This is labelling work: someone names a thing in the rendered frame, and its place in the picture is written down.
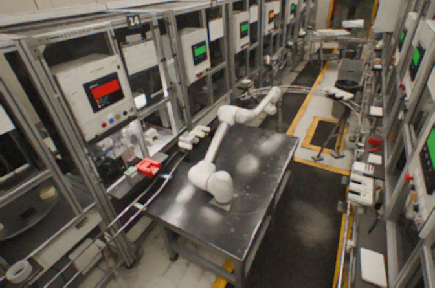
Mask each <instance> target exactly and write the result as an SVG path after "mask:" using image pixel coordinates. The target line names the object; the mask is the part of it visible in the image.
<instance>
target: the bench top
mask: <svg viewBox="0 0 435 288"><path fill-rule="evenodd" d="M213 138H214V137H213V136H210V135H207V136H206V139H205V140H204V141H203V142H202V143H200V145H198V147H197V148H196V149H195V148H193V149H192V150H191V152H190V154H189V155H188V156H190V161H192V162H191V164H188V163H186V162H184V161H180V163H179V164H178V166H176V168H175V169H174V171H173V173H172V175H171V176H172V178H171V179H169V180H168V182H166V184H165V185H164V187H163V188H162V190H161V191H160V192H159V193H158V194H157V195H156V196H155V197H154V198H153V199H152V200H151V201H150V202H149V203H148V204H147V206H146V209H145V210H142V211H143V212H145V213H147V214H150V215H151V216H153V217H154V218H156V219H158V220H161V221H163V222H165V223H167V224H169V225H170V226H173V227H174V228H176V229H177V230H180V231H181V232H184V233H186V234H188V235H189V236H192V237H193V238H194V239H197V240H199V241H201V242H203V243H204V244H206V245H209V246H211V247H213V249H216V250H218V251H220V252H222V253H224V254H226V255H227V256H230V257H232V258H233V259H235V260H237V261H239V262H240V263H243V262H244V260H245V257H246V255H247V253H248V251H249V247H250V245H251V243H252V241H254V237H255V235H256V233H257V231H258V228H259V226H260V224H261V222H262V220H263V217H264V215H265V213H266V211H267V210H268V207H269V205H270V203H271V201H272V199H273V195H274V193H275V191H276V189H277V187H278V184H279V182H280V180H282V177H283V175H284V172H285V170H286V168H287V165H288V164H289V161H290V159H291V156H292V154H293V152H294V151H295V150H296V146H297V144H298V142H299V140H300V137H294V136H291V135H289V134H285V133H280V132H276V131H271V130H267V129H262V128H258V127H252V126H248V125H243V124H239V123H235V124H234V125H233V126H231V127H230V129H229V132H228V133H227V136H226V139H225V141H224V143H223V146H222V149H221V151H220V154H219V157H218V158H217V161H216V162H215V164H214V166H215V167H216V172H218V171H224V172H227V173H228V174H229V175H230V176H231V178H232V182H233V187H234V194H238V197H237V198H236V200H235V202H234V204H233V205H232V207H231V208H230V211H229V212H226V211H225V210H223V209H222V208H220V207H218V206H214V205H210V201H211V200H212V198H213V197H214V195H212V194H211V193H210V192H209V191H206V190H202V189H200V188H198V187H197V186H196V185H194V184H193V183H192V182H190V180H189V178H188V172H189V170H191V169H192V168H193V167H194V166H197V165H198V163H199V162H200V161H201V160H204V159H205V157H206V154H207V152H208V149H209V147H210V145H211V142H212V140H213ZM272 138H273V139H272ZM250 139H251V140H250ZM242 150H243V151H242ZM180 159H181V154H179V155H178V156H177V157H176V158H174V159H173V160H172V161H171V163H169V165H167V167H165V168H164V169H163V171H162V173H161V175H170V173H171V172H172V170H173V168H174V167H175V165H176V164H177V163H178V162H179V160H180ZM157 176H158V175H157ZM157 176H156V177H154V178H153V179H152V180H151V181H150V182H149V183H148V184H147V185H146V186H145V187H143V188H142V189H141V190H140V191H139V192H138V194H137V195H135V196H134V197H132V198H131V199H130V200H129V201H128V203H129V204H130V205H131V204H132V203H133V202H134V200H136V199H137V198H138V197H139V196H141V195H142V194H143V192H144V191H145V190H147V189H148V188H149V187H150V185H151V184H152V182H153V181H154V179H156V178H157ZM166 179H167V178H163V177H158V179H157V180H156V181H155V182H154V184H153V185H152V187H151V188H150V189H149V190H148V191H147V192H145V193H144V195H143V196H142V197H141V198H140V199H139V200H138V201H136V202H138V203H139V204H140V205H142V206H144V205H145V204H146V203H147V202H148V201H149V200H150V199H151V198H152V197H153V196H154V195H155V194H156V192H158V191H159V190H160V189H161V187H162V186H163V184H164V182H165V180H166ZM245 236H247V237H246V238H245ZM224 242H225V243H226V244H224Z"/></svg>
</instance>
